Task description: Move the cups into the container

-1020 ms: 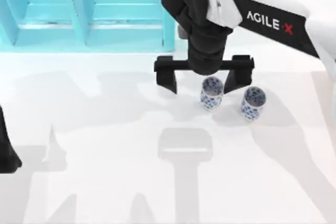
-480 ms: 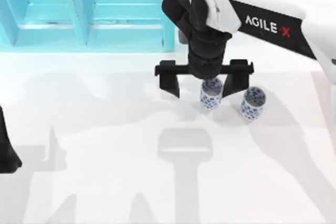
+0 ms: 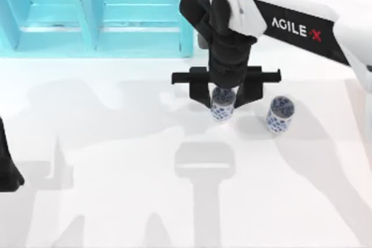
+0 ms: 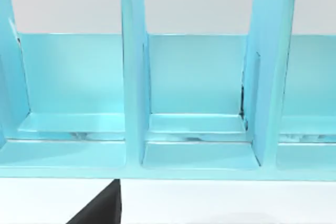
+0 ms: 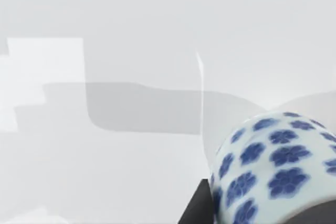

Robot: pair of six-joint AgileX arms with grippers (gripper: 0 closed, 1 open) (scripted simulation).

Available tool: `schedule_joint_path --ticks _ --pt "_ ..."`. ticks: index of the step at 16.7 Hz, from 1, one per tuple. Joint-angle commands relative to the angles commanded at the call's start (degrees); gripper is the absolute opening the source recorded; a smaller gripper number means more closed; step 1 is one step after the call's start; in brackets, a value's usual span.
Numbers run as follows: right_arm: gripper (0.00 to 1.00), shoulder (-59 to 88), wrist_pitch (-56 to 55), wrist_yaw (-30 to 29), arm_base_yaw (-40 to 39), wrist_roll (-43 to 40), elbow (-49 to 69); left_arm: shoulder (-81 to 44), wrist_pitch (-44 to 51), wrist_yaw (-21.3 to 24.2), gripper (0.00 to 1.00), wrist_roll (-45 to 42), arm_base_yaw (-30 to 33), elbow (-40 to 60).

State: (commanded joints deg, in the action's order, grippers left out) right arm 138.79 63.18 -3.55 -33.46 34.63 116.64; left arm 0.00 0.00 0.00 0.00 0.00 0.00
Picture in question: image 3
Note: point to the blue and white cup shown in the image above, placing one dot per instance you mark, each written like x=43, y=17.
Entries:
x=222, y=111
x=278, y=121

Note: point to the light blue rack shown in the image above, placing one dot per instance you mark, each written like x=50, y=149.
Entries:
x=87, y=12

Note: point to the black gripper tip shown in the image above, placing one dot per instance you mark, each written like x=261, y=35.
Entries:
x=7, y=166

